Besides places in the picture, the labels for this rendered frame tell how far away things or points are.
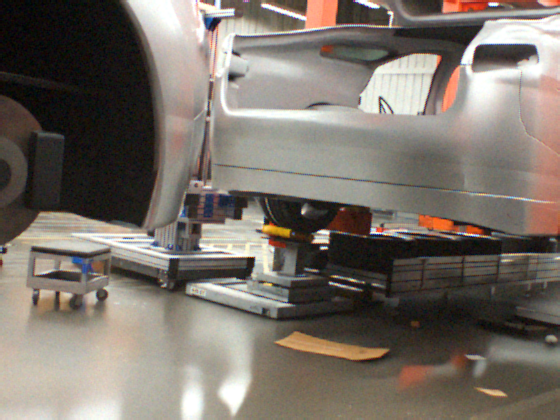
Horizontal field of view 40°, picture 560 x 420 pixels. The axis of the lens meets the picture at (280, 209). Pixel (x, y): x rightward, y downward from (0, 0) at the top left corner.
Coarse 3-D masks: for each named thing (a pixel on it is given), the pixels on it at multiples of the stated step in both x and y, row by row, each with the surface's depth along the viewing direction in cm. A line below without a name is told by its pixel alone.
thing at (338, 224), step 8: (336, 216) 545; (344, 216) 540; (352, 216) 536; (360, 216) 532; (368, 216) 540; (336, 224) 544; (344, 224) 540; (352, 224) 535; (360, 224) 534; (368, 224) 541; (344, 232) 540; (352, 232) 535; (360, 232) 535; (368, 232) 542
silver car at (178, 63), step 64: (0, 0) 175; (64, 0) 173; (128, 0) 163; (192, 0) 187; (0, 64) 176; (64, 64) 188; (128, 64) 176; (192, 64) 186; (0, 128) 155; (64, 128) 191; (128, 128) 185; (192, 128) 192; (0, 192) 152; (64, 192) 193; (128, 192) 186
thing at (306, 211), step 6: (294, 204) 488; (300, 204) 522; (306, 204) 530; (300, 210) 523; (306, 210) 525; (312, 210) 522; (318, 210) 520; (324, 210) 517; (330, 210) 516; (306, 216) 515; (312, 216) 514; (318, 216) 512; (324, 216) 512
